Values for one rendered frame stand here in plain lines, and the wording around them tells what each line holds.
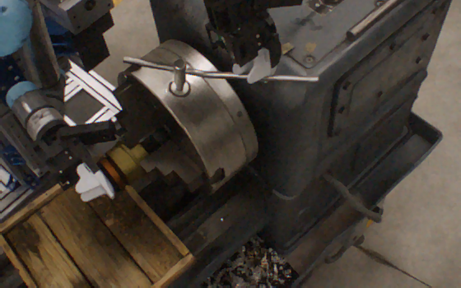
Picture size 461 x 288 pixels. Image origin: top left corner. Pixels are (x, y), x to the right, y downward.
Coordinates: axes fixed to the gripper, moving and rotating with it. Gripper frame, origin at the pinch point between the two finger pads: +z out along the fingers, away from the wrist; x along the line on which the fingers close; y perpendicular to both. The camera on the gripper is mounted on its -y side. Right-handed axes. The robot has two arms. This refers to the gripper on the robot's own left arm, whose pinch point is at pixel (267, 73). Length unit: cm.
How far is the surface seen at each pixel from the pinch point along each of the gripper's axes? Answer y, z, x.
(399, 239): -50, 130, -6
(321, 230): -12, 75, -6
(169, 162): 18.7, 16.3, -12.0
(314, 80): -3.3, -0.6, 8.1
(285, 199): -0.4, 42.7, -3.7
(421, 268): -47, 133, 6
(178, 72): 11.4, -3.8, -9.4
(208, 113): 9.4, 7.0, -7.4
